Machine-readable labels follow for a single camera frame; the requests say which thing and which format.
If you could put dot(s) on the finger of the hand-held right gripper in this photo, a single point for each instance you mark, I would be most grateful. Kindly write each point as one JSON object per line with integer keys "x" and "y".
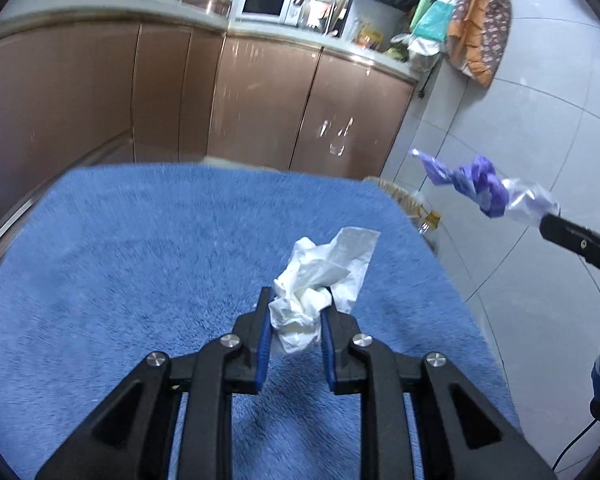
{"x": 575, "y": 240}

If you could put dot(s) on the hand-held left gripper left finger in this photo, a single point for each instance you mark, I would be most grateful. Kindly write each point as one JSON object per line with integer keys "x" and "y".
{"x": 262, "y": 355}

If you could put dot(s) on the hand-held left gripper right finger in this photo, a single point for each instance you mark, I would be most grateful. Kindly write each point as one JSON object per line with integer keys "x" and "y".
{"x": 329, "y": 360}

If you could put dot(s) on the white tissue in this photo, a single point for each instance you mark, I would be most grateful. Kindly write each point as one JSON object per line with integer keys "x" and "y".
{"x": 320, "y": 275}

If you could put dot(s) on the purple plastic wrapper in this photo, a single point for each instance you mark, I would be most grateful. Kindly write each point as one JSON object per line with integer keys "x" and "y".
{"x": 480, "y": 185}

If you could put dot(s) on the blue fluffy towel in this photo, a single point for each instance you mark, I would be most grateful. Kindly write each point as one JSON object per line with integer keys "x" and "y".
{"x": 130, "y": 260}

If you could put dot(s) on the wicker basket with liner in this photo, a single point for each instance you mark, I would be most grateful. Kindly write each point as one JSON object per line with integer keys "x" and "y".
{"x": 395, "y": 192}

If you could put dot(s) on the orange patterned apron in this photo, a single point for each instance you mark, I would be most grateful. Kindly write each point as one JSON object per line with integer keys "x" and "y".
{"x": 480, "y": 25}

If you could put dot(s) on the clear plastic bag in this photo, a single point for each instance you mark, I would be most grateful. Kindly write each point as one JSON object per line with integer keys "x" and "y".
{"x": 422, "y": 47}

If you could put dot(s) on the copper kitchen base cabinets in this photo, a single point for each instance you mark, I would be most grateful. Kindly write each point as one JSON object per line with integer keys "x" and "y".
{"x": 260, "y": 100}

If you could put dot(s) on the green plastic bag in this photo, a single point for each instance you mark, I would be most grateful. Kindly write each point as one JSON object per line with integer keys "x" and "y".
{"x": 435, "y": 20}

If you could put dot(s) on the yellow food packets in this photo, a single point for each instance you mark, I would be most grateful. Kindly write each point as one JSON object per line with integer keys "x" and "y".
{"x": 370, "y": 37}

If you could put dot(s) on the white microwave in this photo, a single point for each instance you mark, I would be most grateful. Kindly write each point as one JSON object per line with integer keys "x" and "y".
{"x": 262, "y": 6}

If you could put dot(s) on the copper cooking pot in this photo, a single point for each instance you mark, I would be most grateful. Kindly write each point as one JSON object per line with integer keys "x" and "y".
{"x": 210, "y": 5}

